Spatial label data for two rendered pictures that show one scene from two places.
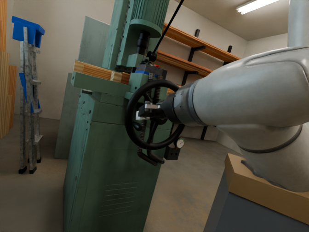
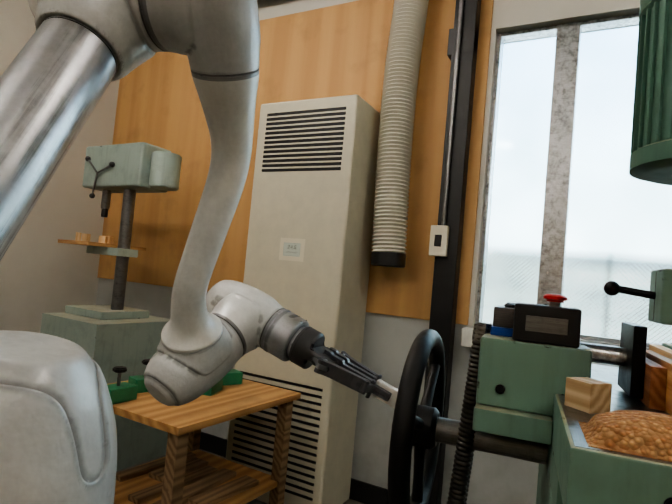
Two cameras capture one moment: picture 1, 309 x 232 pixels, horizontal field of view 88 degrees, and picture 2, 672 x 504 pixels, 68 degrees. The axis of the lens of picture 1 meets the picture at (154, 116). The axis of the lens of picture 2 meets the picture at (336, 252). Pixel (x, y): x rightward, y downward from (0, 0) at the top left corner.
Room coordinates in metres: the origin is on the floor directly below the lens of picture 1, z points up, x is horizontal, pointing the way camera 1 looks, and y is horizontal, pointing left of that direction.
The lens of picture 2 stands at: (1.15, -0.59, 1.02)
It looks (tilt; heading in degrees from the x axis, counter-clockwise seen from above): 3 degrees up; 143
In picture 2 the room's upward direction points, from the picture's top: 5 degrees clockwise
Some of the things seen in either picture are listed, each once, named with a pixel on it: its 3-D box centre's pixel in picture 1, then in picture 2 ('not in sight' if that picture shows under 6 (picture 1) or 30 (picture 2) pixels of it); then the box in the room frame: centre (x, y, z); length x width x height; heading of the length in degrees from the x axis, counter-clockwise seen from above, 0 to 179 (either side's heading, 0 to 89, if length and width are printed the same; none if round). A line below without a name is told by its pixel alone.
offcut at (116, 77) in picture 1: (116, 77); not in sight; (0.73, 0.21, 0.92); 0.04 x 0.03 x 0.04; 129
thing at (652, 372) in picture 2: (134, 81); (642, 377); (0.87, 0.15, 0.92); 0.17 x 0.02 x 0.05; 122
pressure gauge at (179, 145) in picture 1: (178, 143); not in sight; (0.88, -0.17, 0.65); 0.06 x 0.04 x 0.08; 122
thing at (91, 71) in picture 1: (140, 84); not in sight; (0.95, 0.12, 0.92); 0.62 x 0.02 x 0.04; 122
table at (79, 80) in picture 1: (138, 93); (596, 413); (0.83, 0.11, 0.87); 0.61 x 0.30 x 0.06; 122
